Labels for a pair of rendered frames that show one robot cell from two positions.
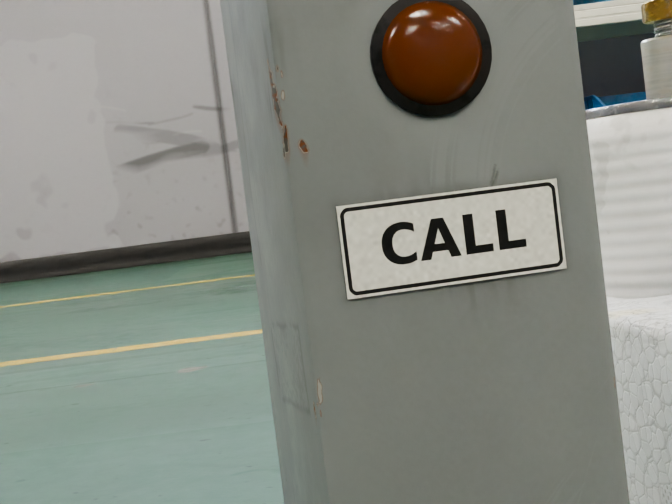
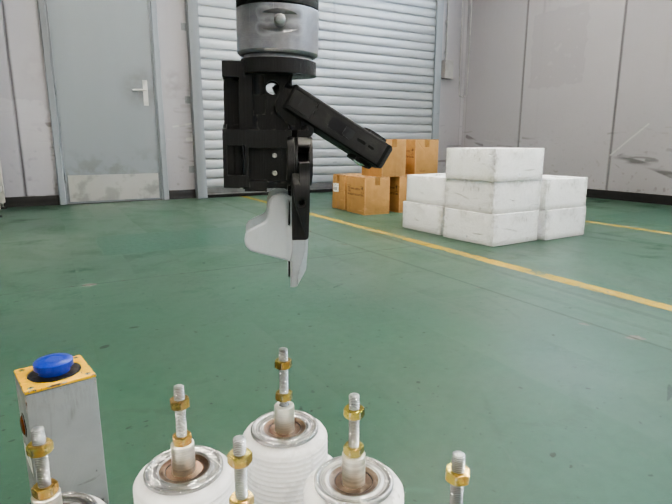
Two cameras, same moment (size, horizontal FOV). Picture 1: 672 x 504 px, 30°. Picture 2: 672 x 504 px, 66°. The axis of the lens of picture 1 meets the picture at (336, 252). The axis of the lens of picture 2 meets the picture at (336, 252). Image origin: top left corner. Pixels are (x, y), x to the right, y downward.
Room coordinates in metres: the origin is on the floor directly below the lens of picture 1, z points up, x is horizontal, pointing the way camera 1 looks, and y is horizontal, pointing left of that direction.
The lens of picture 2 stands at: (0.34, -0.64, 0.57)
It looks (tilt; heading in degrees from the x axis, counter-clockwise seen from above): 12 degrees down; 62
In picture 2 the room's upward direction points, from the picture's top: straight up
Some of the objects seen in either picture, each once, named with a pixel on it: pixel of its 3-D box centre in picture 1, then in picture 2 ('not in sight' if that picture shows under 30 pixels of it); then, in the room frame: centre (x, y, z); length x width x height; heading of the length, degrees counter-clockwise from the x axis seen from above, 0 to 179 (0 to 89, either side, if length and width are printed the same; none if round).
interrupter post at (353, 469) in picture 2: not in sight; (353, 468); (0.55, -0.26, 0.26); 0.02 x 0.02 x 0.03
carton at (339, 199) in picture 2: not in sight; (353, 191); (2.60, 3.36, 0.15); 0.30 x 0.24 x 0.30; 0
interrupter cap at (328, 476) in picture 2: not in sight; (353, 480); (0.55, -0.26, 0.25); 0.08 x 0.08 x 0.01
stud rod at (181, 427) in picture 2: not in sight; (180, 422); (0.41, -0.17, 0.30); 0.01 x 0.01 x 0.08
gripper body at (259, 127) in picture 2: not in sight; (270, 128); (0.52, -0.16, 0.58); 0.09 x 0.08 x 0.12; 161
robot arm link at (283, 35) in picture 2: not in sight; (278, 38); (0.52, -0.17, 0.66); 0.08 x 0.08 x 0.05
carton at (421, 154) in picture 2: not in sight; (416, 156); (3.07, 3.07, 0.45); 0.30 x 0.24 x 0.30; 89
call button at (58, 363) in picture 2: not in sight; (53, 367); (0.31, -0.02, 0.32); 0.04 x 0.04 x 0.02
